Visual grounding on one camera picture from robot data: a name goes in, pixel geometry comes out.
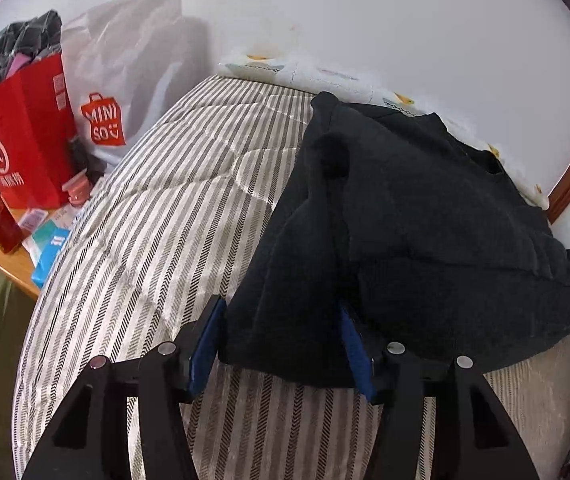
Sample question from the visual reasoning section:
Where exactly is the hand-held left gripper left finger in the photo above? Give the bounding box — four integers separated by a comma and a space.
22, 295, 228, 480

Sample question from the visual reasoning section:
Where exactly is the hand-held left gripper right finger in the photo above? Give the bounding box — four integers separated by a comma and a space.
340, 305, 540, 480

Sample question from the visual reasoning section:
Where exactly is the black sweatshirt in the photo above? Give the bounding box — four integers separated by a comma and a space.
217, 91, 570, 388

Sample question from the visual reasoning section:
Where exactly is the striped mattress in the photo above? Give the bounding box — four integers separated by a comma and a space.
12, 74, 570, 480

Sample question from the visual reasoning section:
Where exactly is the light blue box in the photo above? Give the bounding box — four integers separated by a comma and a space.
31, 227, 73, 288

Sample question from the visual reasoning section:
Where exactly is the small pink-lidded jar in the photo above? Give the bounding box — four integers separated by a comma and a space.
62, 170, 94, 206

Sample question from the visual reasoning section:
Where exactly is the wooden nightstand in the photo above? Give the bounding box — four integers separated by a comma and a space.
0, 205, 86, 301

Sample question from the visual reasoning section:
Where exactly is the small pink white packet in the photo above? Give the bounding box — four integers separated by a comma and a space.
17, 208, 48, 236

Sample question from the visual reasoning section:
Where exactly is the red drink can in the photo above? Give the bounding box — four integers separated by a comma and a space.
0, 192, 23, 255

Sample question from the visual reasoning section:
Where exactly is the red paper bag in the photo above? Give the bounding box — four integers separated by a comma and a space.
0, 52, 78, 211

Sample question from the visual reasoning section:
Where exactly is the white yellow print pillow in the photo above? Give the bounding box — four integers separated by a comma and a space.
217, 52, 550, 211

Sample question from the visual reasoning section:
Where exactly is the white plastic shopping bag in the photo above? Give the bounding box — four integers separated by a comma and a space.
60, 0, 210, 171

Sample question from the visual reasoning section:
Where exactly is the grey plaid clothing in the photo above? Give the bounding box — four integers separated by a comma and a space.
0, 10, 63, 98

